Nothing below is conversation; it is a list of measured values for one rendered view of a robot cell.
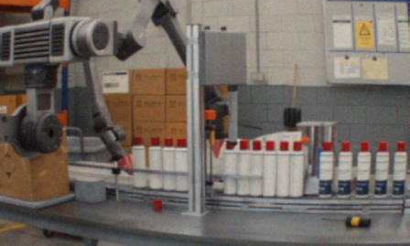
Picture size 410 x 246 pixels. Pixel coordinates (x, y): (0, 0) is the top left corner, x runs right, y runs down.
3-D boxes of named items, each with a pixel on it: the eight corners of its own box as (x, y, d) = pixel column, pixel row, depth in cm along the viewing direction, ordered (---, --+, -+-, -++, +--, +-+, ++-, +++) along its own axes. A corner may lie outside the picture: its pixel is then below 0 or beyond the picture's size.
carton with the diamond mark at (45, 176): (70, 194, 248) (66, 128, 247) (32, 202, 228) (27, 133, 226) (25, 186, 263) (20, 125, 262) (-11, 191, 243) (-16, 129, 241)
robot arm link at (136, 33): (136, -5, 252) (155, -18, 248) (158, 17, 258) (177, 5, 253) (109, 49, 216) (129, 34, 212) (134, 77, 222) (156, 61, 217)
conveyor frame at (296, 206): (405, 207, 216) (406, 195, 215) (403, 212, 206) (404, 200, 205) (48, 184, 284) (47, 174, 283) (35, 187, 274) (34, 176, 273)
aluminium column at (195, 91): (205, 211, 231) (203, 24, 227) (199, 214, 227) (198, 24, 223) (194, 210, 233) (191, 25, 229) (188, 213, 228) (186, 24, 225)
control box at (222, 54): (247, 84, 230) (246, 31, 229) (205, 85, 221) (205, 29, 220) (231, 84, 239) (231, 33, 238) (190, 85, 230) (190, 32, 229)
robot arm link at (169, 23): (146, 13, 252) (167, -2, 247) (153, 12, 257) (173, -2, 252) (198, 107, 248) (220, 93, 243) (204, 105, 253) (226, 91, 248)
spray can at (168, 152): (178, 189, 251) (178, 137, 250) (172, 191, 246) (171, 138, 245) (167, 188, 253) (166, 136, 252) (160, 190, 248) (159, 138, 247)
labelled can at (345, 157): (350, 196, 222) (353, 141, 221) (348, 198, 218) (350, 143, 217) (338, 196, 225) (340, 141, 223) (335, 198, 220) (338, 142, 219)
